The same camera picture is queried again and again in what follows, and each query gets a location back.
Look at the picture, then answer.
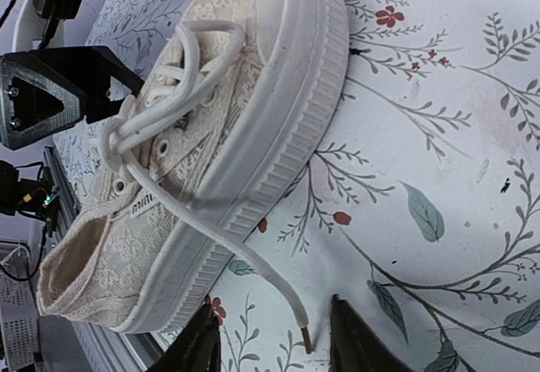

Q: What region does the white shoelace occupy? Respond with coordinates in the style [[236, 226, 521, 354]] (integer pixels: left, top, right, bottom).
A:
[[100, 18, 318, 334]]

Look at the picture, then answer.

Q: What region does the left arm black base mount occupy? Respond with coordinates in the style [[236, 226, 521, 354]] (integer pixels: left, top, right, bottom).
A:
[[1, 160, 60, 235]]

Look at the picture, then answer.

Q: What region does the floral patterned table mat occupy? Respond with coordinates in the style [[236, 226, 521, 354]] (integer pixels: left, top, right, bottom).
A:
[[55, 0, 539, 371]]

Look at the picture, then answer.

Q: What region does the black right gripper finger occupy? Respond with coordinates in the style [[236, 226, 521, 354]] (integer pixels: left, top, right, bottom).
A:
[[1, 51, 87, 150], [36, 46, 143, 124]]

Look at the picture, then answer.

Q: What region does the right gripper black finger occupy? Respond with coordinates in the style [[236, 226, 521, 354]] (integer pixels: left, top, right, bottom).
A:
[[147, 297, 221, 372], [330, 294, 413, 372]]

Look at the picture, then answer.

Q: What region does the white lace sneaker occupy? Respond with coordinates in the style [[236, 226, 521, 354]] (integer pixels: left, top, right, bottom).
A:
[[35, 0, 348, 333]]

